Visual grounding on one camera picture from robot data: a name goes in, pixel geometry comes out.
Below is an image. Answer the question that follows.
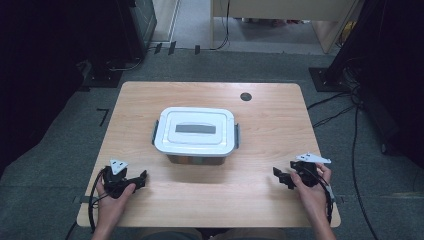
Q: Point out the light wooden desk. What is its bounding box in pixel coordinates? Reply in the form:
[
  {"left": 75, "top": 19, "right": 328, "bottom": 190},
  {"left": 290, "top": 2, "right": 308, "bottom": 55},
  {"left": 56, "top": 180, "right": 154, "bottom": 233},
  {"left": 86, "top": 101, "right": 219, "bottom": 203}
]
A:
[{"left": 209, "top": 0, "right": 363, "bottom": 54}]

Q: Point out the black stand base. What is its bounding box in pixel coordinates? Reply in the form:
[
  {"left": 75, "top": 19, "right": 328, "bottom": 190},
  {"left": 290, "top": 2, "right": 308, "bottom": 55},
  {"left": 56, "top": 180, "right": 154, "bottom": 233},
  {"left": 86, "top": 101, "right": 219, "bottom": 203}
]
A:
[{"left": 83, "top": 59, "right": 124, "bottom": 89}]

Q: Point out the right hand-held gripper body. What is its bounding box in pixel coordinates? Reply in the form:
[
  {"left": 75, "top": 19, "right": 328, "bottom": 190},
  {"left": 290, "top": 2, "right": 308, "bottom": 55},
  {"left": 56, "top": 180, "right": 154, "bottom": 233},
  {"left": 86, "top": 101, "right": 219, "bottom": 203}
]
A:
[{"left": 289, "top": 152, "right": 333, "bottom": 189}]

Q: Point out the hand-held gripper black cable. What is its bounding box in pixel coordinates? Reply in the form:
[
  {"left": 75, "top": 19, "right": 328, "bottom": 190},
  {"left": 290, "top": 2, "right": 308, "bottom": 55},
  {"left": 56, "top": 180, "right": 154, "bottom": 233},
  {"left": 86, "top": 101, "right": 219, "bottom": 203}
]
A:
[
  {"left": 87, "top": 166, "right": 108, "bottom": 234},
  {"left": 310, "top": 165, "right": 336, "bottom": 225}
]

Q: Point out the dark cabinet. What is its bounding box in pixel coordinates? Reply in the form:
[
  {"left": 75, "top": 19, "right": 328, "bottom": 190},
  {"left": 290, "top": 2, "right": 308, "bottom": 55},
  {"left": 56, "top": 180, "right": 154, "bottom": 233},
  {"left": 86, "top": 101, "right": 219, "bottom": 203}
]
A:
[{"left": 128, "top": 0, "right": 158, "bottom": 59}]

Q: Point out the long black floor cable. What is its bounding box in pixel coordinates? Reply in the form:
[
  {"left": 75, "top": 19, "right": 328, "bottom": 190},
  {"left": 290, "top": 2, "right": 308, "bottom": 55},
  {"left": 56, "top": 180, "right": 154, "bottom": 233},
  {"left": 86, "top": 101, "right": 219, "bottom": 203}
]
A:
[{"left": 351, "top": 106, "right": 379, "bottom": 240}]

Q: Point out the grey floor cable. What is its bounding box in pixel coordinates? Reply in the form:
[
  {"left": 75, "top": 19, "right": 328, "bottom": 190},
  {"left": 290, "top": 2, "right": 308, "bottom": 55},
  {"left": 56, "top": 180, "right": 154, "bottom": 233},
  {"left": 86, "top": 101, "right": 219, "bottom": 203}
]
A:
[{"left": 108, "top": 57, "right": 144, "bottom": 72}]

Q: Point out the right hand-held gripper black cable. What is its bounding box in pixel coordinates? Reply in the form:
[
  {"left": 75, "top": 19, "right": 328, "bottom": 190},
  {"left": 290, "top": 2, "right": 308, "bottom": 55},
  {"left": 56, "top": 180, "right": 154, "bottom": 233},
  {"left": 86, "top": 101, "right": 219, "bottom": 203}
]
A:
[{"left": 310, "top": 165, "right": 336, "bottom": 225}]

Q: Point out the yellow object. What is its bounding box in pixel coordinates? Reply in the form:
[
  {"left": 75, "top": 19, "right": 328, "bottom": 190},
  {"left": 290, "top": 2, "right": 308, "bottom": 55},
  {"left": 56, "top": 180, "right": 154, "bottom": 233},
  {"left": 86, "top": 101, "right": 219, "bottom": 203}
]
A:
[{"left": 341, "top": 21, "right": 356, "bottom": 44}]

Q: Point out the person's right hand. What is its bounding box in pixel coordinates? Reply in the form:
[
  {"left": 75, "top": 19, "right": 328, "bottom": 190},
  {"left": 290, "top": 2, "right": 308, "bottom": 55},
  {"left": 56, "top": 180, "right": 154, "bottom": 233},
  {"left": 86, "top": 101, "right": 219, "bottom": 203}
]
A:
[{"left": 290, "top": 162, "right": 334, "bottom": 222}]

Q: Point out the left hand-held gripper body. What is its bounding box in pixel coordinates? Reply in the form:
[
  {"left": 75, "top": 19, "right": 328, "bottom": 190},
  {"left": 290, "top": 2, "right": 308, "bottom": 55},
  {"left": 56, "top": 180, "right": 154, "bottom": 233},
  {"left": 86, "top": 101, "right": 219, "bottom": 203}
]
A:
[{"left": 101, "top": 158, "right": 136, "bottom": 199}]

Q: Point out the person's left hand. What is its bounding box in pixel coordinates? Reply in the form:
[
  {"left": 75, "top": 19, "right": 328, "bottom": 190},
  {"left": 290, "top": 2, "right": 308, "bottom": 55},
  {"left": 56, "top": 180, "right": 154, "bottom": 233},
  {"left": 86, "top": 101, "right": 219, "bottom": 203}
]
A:
[{"left": 96, "top": 181, "right": 137, "bottom": 230}]

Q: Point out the black stand base plate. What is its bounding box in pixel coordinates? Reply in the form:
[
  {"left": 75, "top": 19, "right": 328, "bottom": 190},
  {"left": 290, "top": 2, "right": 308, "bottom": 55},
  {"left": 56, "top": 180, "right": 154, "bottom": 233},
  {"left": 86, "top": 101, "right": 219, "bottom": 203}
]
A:
[{"left": 308, "top": 67, "right": 351, "bottom": 93}]

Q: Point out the hanging black cable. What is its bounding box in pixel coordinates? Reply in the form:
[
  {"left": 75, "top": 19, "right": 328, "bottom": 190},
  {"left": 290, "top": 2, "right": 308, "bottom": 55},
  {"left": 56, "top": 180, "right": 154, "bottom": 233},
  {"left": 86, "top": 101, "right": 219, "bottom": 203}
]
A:
[{"left": 213, "top": 0, "right": 232, "bottom": 52}]

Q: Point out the black curtain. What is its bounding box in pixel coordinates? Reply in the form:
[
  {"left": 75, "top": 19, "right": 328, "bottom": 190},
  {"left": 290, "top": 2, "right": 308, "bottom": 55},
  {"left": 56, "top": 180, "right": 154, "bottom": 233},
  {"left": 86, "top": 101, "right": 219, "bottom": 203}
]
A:
[
  {"left": 333, "top": 0, "right": 424, "bottom": 168},
  {"left": 0, "top": 0, "right": 136, "bottom": 174}
]

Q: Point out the left hand-held gripper black cable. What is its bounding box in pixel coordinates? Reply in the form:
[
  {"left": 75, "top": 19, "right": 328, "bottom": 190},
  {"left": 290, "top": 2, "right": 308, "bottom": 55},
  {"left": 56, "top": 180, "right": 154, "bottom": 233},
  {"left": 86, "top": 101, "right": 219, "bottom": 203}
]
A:
[{"left": 87, "top": 166, "right": 108, "bottom": 234}]

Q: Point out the white box lid grey handle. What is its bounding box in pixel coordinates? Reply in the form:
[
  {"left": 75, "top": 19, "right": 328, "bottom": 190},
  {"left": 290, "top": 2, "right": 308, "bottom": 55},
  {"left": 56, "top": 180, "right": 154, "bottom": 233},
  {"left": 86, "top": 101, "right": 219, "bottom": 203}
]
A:
[{"left": 153, "top": 106, "right": 236, "bottom": 158}]

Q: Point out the transparent brown storage box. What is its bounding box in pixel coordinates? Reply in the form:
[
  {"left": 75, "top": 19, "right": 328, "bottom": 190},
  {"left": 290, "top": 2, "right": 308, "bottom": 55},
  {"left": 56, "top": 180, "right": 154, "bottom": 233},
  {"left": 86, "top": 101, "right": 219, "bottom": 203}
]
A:
[{"left": 151, "top": 119, "right": 241, "bottom": 167}]

